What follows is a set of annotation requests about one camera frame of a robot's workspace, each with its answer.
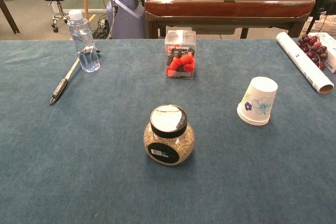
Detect white paper roll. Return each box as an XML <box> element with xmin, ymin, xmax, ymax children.
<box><xmin>276</xmin><ymin>31</ymin><xmax>335</xmax><ymax>95</ymax></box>

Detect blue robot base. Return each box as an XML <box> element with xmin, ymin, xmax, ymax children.
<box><xmin>106</xmin><ymin>0</ymin><xmax>148</xmax><ymax>40</ymax></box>

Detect wooden mahjong table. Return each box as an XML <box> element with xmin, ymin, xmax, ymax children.
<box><xmin>144</xmin><ymin>0</ymin><xmax>317</xmax><ymax>39</ymax></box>

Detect dark table leg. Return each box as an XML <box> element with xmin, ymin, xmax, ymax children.
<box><xmin>0</xmin><ymin>0</ymin><xmax>21</xmax><ymax>35</ymax></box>

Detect clear box with red pieces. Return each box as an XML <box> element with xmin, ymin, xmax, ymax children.
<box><xmin>164</xmin><ymin>26</ymin><xmax>197</xmax><ymax>79</ymax></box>

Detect blue table cloth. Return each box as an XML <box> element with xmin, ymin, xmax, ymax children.
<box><xmin>0</xmin><ymin>38</ymin><xmax>336</xmax><ymax>224</ymax></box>

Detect clear plastic water bottle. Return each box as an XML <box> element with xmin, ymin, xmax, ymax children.
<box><xmin>68</xmin><ymin>9</ymin><xmax>101</xmax><ymax>73</ymax></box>

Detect dark purple grape bunch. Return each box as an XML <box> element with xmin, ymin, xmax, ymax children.
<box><xmin>297</xmin><ymin>34</ymin><xmax>329</xmax><ymax>71</ymax></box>

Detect round glass jar black lid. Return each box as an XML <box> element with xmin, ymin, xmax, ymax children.
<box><xmin>143</xmin><ymin>104</ymin><xmax>196</xmax><ymax>166</ymax></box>

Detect white plastic basket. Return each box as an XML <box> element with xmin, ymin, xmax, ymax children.
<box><xmin>302</xmin><ymin>15</ymin><xmax>336</xmax><ymax>36</ymax></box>

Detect white floral paper cup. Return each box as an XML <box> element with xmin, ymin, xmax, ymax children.
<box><xmin>236</xmin><ymin>76</ymin><xmax>279</xmax><ymax>126</ymax></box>

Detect black tripod stand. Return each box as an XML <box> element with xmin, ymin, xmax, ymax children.
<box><xmin>305</xmin><ymin>0</ymin><xmax>336</xmax><ymax>35</ymax></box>

